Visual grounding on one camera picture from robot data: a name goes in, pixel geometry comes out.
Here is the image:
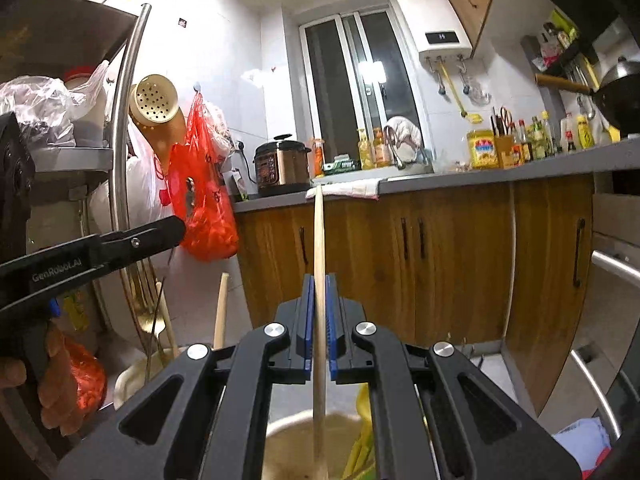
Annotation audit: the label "yellow gas hose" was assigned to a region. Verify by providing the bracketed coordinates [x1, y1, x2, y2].
[440, 60, 484, 126]

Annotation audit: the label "white plastic bag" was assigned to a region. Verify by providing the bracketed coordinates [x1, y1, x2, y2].
[90, 125, 172, 341]

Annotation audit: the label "orange spray bottle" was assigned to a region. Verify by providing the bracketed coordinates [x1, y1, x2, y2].
[311, 137, 326, 179]

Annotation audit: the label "white dish towel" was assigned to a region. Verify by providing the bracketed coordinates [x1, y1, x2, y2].
[306, 178, 381, 201]

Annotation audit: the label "black wok wooden handle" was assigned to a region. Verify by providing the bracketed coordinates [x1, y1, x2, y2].
[535, 55, 640, 137]

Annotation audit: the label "white plastic jug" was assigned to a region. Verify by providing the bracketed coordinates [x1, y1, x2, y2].
[560, 112, 579, 154]

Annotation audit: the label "metal shelf rack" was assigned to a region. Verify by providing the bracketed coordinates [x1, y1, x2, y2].
[0, 0, 153, 461]

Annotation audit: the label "yellow label package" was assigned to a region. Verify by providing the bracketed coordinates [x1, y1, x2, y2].
[60, 290, 91, 331]

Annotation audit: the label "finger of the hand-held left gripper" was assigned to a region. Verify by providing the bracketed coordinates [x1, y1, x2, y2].
[0, 216, 187, 314]

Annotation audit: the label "white cloth on faucet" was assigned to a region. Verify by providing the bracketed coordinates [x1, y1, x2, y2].
[384, 116, 426, 164]

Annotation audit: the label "orange liquid bottle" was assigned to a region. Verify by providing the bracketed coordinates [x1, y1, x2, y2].
[372, 127, 391, 168]

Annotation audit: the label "grey crumpled plastic bag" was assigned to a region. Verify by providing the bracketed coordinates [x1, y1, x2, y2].
[0, 62, 109, 134]

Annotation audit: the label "cream ceramic utensil holder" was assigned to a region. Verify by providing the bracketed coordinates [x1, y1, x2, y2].
[112, 350, 381, 480]

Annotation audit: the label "blue printed cloth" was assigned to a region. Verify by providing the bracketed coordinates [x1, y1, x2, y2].
[552, 416, 614, 472]

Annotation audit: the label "white jar red lid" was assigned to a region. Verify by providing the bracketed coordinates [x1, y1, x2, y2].
[62, 65, 109, 149]

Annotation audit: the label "yellow green plastic fork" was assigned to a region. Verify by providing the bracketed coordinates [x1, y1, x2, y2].
[341, 422, 375, 480]

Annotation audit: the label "gold perforated ladle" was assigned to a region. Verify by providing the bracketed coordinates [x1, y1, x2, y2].
[129, 74, 187, 161]

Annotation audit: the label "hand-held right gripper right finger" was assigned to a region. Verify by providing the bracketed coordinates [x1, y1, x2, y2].
[325, 273, 583, 480]

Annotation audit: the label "red plastic bag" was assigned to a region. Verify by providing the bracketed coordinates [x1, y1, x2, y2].
[167, 91, 240, 263]

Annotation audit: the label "person's left hand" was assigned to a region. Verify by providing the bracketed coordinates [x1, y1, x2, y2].
[0, 324, 83, 437]

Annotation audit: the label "sliding window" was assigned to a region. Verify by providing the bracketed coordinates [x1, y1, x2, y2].
[299, 7, 431, 171]

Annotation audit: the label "orange red net bag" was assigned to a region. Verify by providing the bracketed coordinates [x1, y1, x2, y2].
[47, 330, 109, 411]

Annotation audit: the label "row of sauce bottles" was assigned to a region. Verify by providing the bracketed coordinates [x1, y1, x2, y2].
[510, 110, 561, 161]

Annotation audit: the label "wooden kitchen cabinets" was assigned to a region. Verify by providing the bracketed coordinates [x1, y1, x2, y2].
[235, 175, 596, 416]

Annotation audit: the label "black wall shelf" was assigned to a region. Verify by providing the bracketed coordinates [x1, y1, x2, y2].
[522, 7, 601, 92]

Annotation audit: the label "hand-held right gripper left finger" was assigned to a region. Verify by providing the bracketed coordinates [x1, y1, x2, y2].
[57, 274, 317, 480]

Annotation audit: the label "yellow cooking oil bottle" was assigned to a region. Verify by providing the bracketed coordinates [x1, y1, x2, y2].
[466, 127, 501, 170]

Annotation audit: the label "stainless steel built-in oven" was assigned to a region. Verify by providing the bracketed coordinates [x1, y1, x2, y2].
[537, 192, 640, 461]

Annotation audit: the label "wooden wall cabinet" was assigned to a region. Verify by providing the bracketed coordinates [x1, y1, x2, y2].
[435, 0, 501, 59]

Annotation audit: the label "white water heater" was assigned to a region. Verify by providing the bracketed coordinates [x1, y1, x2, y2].
[392, 0, 474, 59]

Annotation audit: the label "wooden knife block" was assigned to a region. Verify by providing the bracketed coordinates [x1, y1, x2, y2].
[491, 106, 521, 169]

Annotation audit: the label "grey kitchen countertop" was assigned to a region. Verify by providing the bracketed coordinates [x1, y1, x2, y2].
[232, 137, 640, 213]

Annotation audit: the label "yellow liquid bottle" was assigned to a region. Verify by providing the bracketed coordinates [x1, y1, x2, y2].
[356, 129, 375, 170]

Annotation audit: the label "black copper rice cooker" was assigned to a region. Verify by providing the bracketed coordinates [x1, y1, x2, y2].
[252, 133, 312, 197]

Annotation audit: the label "small yellow bottle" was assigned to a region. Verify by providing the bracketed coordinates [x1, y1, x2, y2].
[576, 115, 596, 150]

